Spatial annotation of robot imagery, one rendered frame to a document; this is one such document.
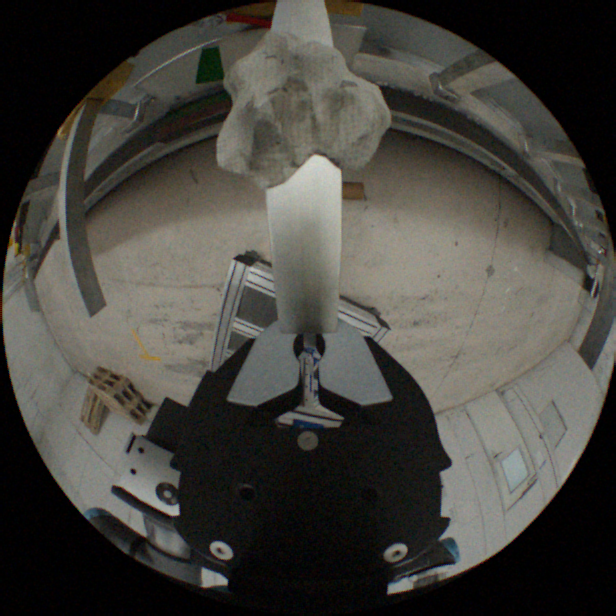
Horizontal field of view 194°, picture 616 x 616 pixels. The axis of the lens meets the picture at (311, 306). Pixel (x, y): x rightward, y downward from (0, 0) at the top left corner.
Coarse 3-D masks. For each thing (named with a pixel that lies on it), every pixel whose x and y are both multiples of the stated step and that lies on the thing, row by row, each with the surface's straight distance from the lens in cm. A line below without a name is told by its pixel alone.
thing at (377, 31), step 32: (192, 32) 53; (224, 32) 53; (384, 32) 54; (416, 32) 54; (448, 32) 54; (160, 64) 60; (448, 64) 62; (128, 96) 69; (512, 96) 72; (96, 128) 82; (416, 128) 101; (544, 128) 84; (480, 160) 133; (96, 192) 157; (32, 224) 161
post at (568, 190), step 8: (560, 184) 76; (568, 184) 76; (560, 192) 76; (568, 192) 75; (576, 192) 74; (584, 192) 74; (576, 200) 77; (584, 200) 74; (592, 200) 73; (600, 200) 74; (600, 208) 73
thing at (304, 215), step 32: (288, 0) 20; (320, 0) 19; (320, 32) 13; (320, 160) 8; (288, 192) 7; (320, 192) 7; (288, 224) 7; (320, 224) 7; (288, 256) 8; (320, 256) 8; (288, 288) 8; (320, 288) 8; (288, 320) 9; (320, 320) 9
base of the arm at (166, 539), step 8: (144, 520) 49; (152, 520) 45; (152, 528) 48; (160, 528) 44; (168, 528) 43; (152, 536) 48; (160, 536) 46; (168, 536) 44; (176, 536) 44; (152, 544) 49; (160, 544) 47; (168, 544) 46; (176, 544) 45; (184, 544) 45; (160, 552) 48; (168, 552) 47; (176, 552) 47; (184, 552) 47; (176, 560) 48; (184, 560) 48
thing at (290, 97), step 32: (288, 32) 12; (256, 64) 10; (288, 64) 9; (320, 64) 9; (256, 96) 7; (288, 96) 8; (320, 96) 8; (352, 96) 8; (224, 128) 9; (256, 128) 6; (288, 128) 7; (320, 128) 8; (352, 128) 7; (384, 128) 8; (224, 160) 8; (256, 160) 7; (288, 160) 7; (352, 160) 7
